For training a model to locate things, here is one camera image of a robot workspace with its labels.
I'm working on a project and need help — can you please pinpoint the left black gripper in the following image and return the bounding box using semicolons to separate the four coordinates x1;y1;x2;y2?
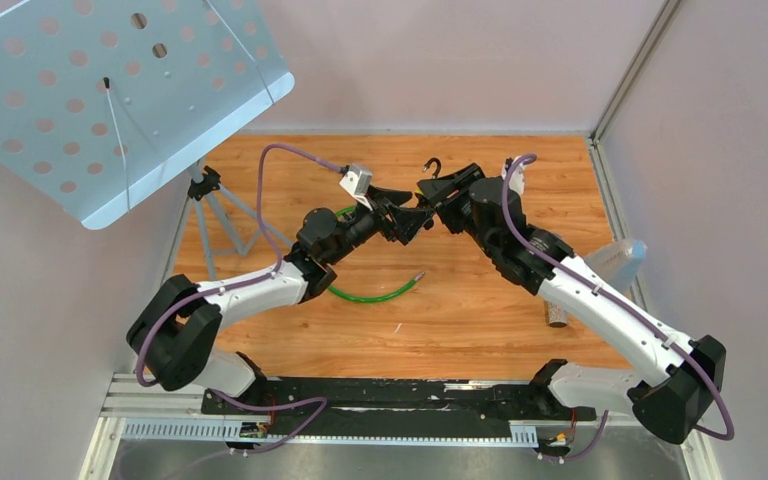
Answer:
326;185;435;266

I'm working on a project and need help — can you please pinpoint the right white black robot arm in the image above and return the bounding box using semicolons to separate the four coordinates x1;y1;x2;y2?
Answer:
418;164;734;445

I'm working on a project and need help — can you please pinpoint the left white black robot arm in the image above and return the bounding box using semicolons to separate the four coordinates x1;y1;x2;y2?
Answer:
126;188;434;413

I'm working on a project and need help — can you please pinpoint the clear bottle with metal cap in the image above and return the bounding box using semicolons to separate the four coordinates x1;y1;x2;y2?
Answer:
545;302;569;328

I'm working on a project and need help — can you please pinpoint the grey tripod stand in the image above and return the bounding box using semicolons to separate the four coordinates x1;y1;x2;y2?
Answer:
186;162;264;281

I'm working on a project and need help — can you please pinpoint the clear blue plastic bag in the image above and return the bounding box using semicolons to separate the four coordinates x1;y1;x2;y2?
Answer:
584;239;647;294

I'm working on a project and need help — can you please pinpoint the perforated light blue metal plate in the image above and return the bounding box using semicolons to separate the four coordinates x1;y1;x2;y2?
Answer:
0;1;295;230

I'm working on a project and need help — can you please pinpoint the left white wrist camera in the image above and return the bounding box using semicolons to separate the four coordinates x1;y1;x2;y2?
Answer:
339;163;373;210

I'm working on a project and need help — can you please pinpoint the green cable lock loop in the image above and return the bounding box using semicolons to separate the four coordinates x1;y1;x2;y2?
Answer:
327;205;428;305

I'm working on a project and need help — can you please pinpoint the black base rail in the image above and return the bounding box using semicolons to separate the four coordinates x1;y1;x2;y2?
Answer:
122;376;597;446

